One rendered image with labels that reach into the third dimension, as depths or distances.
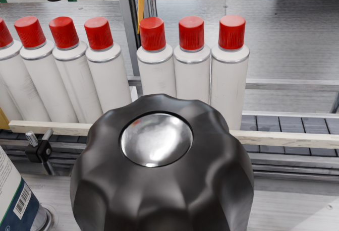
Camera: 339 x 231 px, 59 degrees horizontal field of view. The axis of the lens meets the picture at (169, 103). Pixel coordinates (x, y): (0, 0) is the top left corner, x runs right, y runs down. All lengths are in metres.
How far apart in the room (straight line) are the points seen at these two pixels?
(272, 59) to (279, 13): 0.25
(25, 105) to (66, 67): 0.13
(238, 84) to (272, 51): 0.40
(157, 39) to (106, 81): 0.10
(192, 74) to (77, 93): 0.18
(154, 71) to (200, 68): 0.06
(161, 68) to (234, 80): 0.10
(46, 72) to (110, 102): 0.11
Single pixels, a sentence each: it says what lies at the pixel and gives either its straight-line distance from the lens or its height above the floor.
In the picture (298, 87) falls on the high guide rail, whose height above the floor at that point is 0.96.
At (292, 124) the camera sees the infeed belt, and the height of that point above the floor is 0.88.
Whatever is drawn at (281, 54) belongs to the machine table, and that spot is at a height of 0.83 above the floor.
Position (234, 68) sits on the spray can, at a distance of 0.41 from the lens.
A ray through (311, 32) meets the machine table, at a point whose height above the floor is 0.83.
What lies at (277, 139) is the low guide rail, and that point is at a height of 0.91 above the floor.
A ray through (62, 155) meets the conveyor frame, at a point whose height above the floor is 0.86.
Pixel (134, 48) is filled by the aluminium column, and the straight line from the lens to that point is 0.59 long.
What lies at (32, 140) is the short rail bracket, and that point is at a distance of 0.50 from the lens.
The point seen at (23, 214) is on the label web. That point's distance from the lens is 0.42.
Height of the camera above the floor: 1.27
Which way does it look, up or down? 42 degrees down
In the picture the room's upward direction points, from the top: 6 degrees counter-clockwise
